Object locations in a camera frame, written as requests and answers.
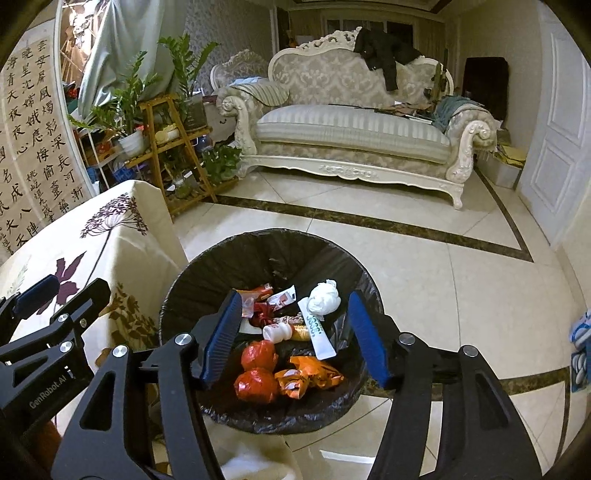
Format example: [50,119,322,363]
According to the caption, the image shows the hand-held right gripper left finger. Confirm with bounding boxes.
[50,290,244,480]

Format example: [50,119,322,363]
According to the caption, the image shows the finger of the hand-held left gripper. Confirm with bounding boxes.
[0,275,61,324]
[0,279,112,365]

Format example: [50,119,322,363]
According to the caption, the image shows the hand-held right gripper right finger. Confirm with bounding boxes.
[347,290,543,480]

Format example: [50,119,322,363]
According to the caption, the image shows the orange-red plastic bag ball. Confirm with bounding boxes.
[233,367,280,406]
[240,340,279,372]

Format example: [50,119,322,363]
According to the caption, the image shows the dark red cloth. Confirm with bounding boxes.
[252,302,278,328]

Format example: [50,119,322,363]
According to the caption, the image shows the white squeeze tube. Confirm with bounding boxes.
[297,296,337,361]

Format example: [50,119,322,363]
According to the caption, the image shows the small white plastic bottle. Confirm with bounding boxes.
[262,322,295,344]

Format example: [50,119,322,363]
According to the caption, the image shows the white tissue wad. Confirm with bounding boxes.
[307,278,342,317]

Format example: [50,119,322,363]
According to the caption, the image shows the orange printed foil wrapper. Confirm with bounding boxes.
[274,355,345,400]

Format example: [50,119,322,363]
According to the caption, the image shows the white snack packet pink discs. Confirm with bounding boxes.
[268,286,297,308]

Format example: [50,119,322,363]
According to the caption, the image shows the bin with black liner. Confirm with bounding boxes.
[158,228,384,435]

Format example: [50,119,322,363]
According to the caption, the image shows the cream floral tablecloth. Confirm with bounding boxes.
[0,179,189,370]

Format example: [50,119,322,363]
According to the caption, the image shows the calligraphy paper sheet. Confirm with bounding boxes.
[0,44,88,222]
[0,134,33,266]

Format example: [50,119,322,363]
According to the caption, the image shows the green plant in white pot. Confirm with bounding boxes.
[69,51,162,158]

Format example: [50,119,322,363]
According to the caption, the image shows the small leafy floor plant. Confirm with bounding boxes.
[201,143,243,185]

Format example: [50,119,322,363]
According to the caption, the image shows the wooden plant stand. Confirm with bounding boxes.
[124,95,238,217]

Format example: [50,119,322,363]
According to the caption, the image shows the white blue shoe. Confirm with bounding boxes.
[570,310,591,349]
[570,351,591,393]

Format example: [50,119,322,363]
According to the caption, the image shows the cream ornate sofa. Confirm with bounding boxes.
[217,28,499,210]

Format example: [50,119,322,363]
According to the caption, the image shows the tall green plant dark pot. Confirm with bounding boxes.
[159,34,220,130]

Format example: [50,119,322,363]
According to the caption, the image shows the grey storage box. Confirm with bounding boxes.
[480,129,527,190]

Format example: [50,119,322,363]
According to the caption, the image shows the teal blanket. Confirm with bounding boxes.
[431,95,485,134]

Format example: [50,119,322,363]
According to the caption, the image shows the grey-green curtain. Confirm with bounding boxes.
[76,0,185,121]

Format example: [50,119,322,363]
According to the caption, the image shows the striped cushion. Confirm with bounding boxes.
[231,78,291,107]

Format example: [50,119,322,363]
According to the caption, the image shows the white panel door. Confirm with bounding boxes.
[517,9,591,245]

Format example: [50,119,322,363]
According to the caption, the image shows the dark cabinet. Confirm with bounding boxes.
[462,56,510,121]

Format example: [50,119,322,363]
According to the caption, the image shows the cream ornate armchair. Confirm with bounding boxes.
[210,50,273,107]

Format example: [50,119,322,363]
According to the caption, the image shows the black jacket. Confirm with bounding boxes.
[353,27,423,92]

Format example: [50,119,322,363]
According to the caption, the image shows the white wire rack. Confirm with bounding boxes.
[74,129,125,195]

